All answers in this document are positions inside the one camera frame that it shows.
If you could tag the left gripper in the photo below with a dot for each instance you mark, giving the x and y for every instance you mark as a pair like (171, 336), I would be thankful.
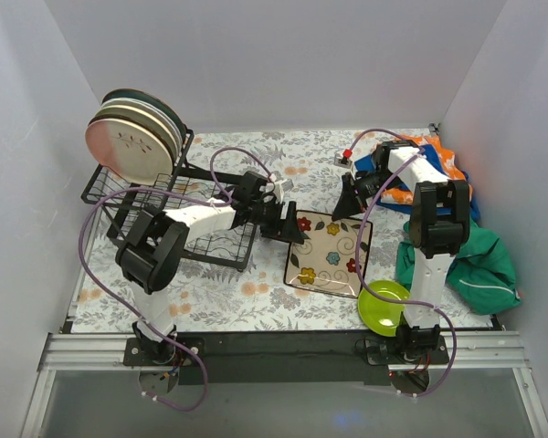
(282, 221)

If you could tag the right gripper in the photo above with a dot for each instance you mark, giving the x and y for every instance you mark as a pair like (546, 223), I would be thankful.
(352, 193)

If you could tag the square floral plate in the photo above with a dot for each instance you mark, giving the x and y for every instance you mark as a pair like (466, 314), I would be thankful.
(332, 251)

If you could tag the black wire dish rack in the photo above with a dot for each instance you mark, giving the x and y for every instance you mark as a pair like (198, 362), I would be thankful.
(228, 248)

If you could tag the small teal plate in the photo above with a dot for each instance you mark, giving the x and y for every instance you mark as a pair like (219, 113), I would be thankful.
(145, 122)

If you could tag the pink cream plate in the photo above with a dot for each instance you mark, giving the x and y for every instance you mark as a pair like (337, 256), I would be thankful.
(131, 151)

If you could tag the white bowl plate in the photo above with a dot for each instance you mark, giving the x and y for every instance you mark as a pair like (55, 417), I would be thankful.
(152, 103)

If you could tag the cream green plate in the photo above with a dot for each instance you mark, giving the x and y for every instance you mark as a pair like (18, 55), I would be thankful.
(123, 105)

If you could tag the large dark teal plate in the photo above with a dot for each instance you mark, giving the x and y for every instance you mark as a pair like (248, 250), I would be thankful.
(128, 93)

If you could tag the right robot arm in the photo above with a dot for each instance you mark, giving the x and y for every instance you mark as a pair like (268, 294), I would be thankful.
(438, 227)

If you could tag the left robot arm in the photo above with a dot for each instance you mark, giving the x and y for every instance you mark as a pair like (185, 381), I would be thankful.
(152, 250)

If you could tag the blue folded cloth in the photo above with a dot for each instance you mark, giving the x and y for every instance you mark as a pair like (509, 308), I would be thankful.
(366, 164)

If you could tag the dark blue cloth underneath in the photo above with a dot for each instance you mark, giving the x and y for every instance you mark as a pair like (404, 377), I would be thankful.
(400, 199)

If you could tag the orange floral cloth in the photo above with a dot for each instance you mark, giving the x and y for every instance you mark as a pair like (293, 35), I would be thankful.
(446, 155)

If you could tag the lime green plate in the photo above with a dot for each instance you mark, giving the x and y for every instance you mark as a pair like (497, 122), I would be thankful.
(382, 317)

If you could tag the green jacket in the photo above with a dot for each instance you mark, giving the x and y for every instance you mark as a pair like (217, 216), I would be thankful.
(483, 275)

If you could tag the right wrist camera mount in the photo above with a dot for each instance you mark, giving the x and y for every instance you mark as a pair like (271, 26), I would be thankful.
(343, 158)

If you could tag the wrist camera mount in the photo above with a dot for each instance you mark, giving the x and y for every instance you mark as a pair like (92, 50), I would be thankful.
(343, 158)
(276, 187)

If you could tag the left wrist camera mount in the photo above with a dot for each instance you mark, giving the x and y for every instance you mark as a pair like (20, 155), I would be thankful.
(276, 187)

